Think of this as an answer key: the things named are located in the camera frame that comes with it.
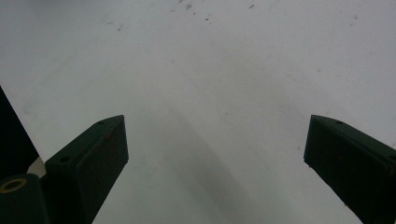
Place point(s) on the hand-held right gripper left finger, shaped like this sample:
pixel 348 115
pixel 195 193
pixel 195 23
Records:
pixel 84 168

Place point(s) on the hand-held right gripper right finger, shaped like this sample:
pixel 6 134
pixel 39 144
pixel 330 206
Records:
pixel 351 161

